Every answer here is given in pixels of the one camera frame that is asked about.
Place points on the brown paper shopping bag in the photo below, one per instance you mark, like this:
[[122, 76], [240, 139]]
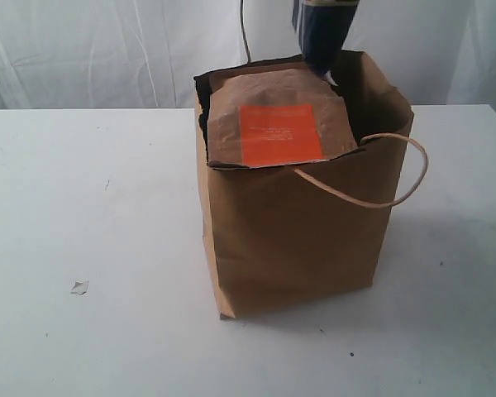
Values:
[[288, 234]]

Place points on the brown kraft paper pouch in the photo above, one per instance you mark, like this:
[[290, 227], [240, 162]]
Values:
[[272, 118]]

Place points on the blue spaghetti pasta packet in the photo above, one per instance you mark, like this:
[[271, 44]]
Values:
[[322, 28]]

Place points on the torn clear plastic scrap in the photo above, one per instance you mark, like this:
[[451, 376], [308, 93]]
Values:
[[80, 288]]

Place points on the white backdrop curtain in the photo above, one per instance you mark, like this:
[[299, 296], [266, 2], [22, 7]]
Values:
[[144, 54]]

